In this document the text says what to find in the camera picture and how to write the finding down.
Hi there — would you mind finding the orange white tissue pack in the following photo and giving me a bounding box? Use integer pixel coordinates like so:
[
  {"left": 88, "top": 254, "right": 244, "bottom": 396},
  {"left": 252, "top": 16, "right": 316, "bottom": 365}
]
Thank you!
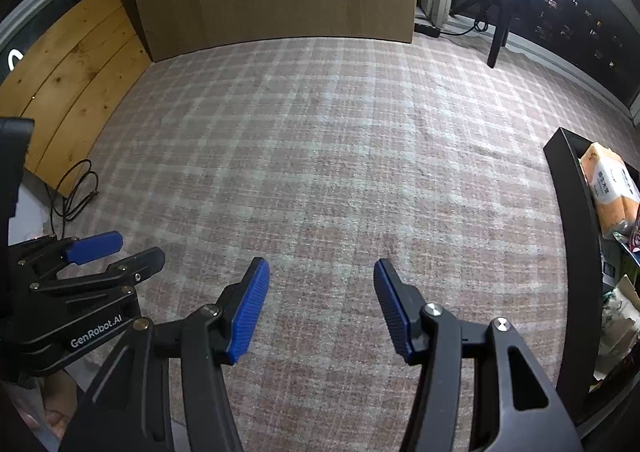
[{"left": 579, "top": 142, "right": 639, "bottom": 239}]

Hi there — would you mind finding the black charger cable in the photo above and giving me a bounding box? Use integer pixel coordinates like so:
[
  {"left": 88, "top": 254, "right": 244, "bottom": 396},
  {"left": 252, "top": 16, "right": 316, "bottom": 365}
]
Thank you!
[{"left": 44, "top": 159, "right": 100, "bottom": 239}]

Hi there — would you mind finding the white paper wrapper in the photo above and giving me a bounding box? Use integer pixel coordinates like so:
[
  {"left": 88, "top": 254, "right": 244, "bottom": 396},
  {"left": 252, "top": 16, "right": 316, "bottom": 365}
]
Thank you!
[{"left": 594, "top": 275, "right": 639, "bottom": 380}]

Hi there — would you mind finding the black storage box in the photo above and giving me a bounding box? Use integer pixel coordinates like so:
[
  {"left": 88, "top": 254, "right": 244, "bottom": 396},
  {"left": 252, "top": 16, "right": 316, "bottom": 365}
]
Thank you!
[{"left": 544, "top": 127, "right": 639, "bottom": 425}]

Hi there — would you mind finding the black power strip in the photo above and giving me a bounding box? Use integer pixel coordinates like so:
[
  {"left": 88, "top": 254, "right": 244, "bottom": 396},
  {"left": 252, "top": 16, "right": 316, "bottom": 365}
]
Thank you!
[{"left": 413, "top": 23, "right": 440, "bottom": 38}]

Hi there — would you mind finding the pine wood plank panel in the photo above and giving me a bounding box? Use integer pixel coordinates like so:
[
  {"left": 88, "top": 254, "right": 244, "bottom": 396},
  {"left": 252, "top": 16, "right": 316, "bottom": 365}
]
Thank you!
[{"left": 1, "top": 0, "right": 151, "bottom": 197}]

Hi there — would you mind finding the coffee mate sachet back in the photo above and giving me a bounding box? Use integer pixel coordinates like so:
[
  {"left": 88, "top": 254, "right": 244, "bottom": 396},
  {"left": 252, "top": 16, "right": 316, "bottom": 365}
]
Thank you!
[{"left": 627, "top": 215, "right": 640, "bottom": 254}]

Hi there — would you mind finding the pink plaid tablecloth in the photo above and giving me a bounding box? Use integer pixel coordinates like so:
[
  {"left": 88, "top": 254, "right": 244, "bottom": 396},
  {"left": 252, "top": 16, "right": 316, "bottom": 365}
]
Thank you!
[{"left": 70, "top": 36, "right": 639, "bottom": 451}]

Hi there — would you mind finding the person's left hand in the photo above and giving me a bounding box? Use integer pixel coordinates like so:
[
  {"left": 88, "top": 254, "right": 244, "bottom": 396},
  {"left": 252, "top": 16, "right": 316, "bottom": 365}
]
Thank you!
[{"left": 11, "top": 370, "right": 78, "bottom": 440}]

